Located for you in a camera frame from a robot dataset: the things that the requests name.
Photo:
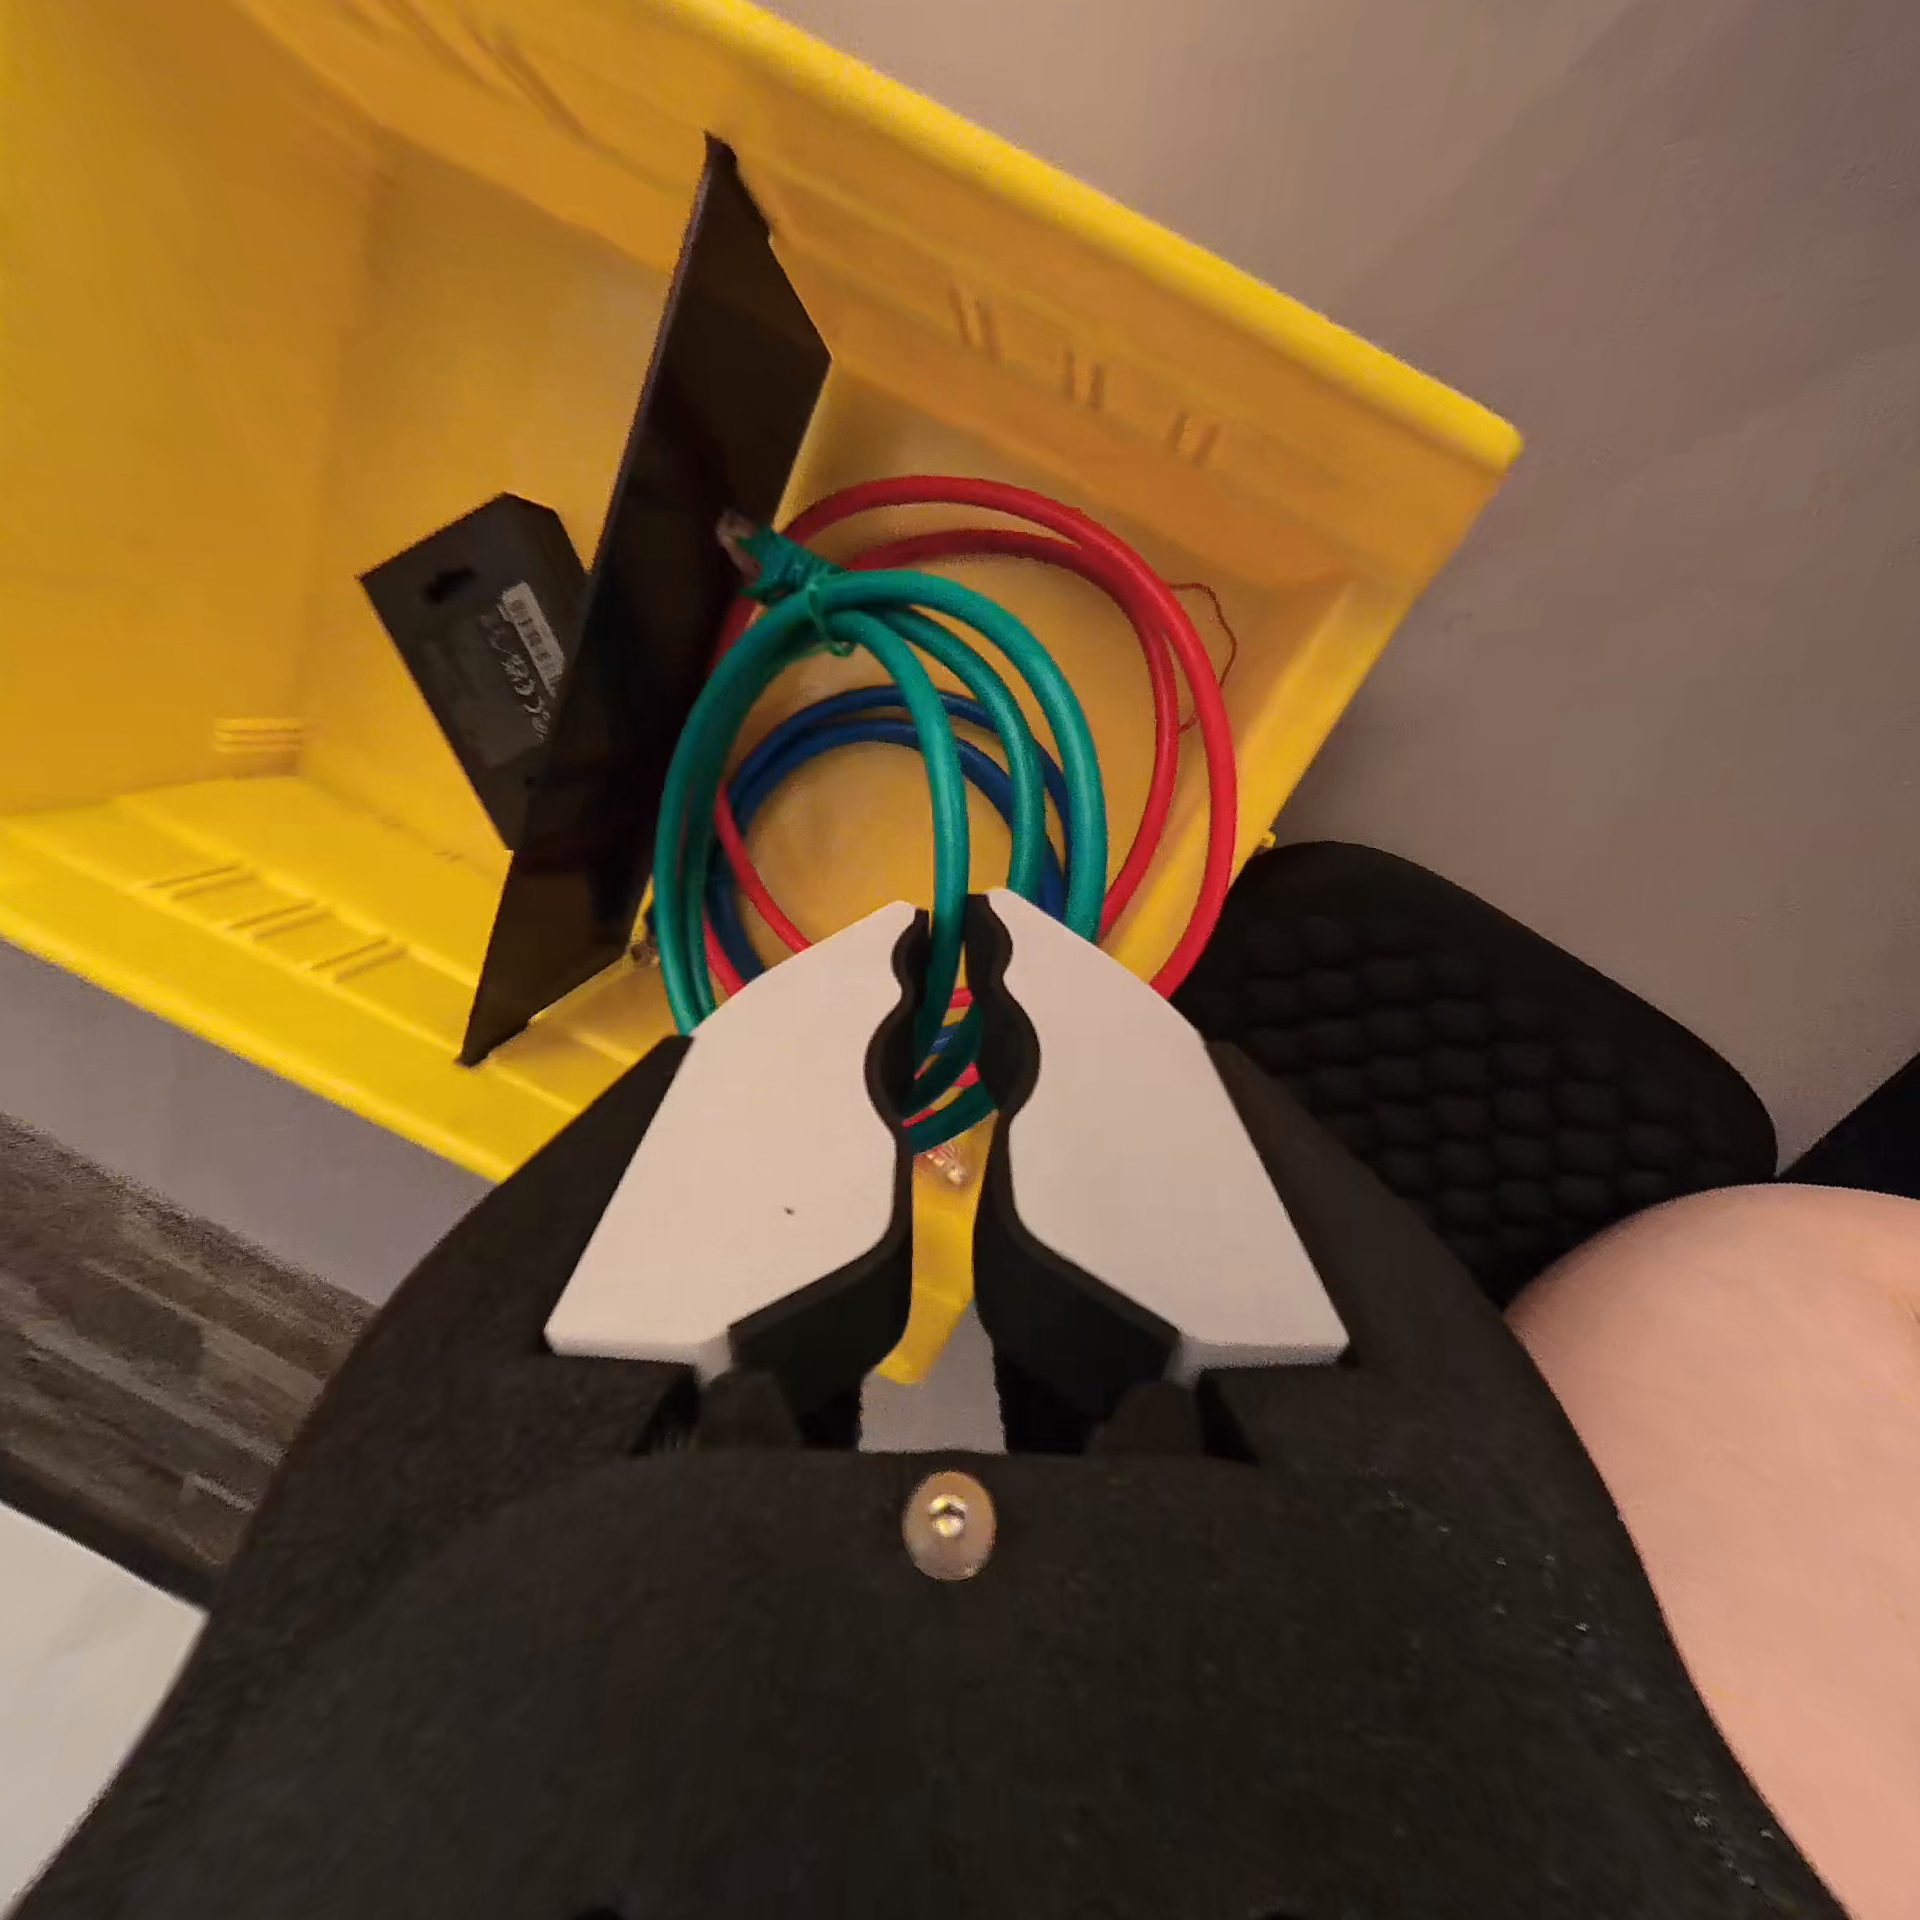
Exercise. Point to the thin red twist tie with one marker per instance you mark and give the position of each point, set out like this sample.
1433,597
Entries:
1223,645

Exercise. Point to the yellow plastic bin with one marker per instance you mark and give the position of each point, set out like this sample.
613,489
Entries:
181,374

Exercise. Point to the black ethernet switch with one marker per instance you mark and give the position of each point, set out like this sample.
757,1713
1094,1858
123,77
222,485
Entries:
464,645

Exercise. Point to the person's right forearm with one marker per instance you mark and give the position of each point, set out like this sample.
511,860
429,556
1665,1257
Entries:
1723,1499

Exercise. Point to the black bin divider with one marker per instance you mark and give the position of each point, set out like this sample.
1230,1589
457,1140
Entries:
675,600

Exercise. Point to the black quilted cushion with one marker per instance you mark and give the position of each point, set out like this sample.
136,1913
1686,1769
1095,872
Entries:
1471,1050

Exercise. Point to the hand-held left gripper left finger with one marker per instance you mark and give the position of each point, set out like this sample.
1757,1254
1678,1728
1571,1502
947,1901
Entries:
751,1170

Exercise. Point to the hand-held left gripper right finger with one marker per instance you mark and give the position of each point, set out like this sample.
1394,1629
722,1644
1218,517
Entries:
1155,1184

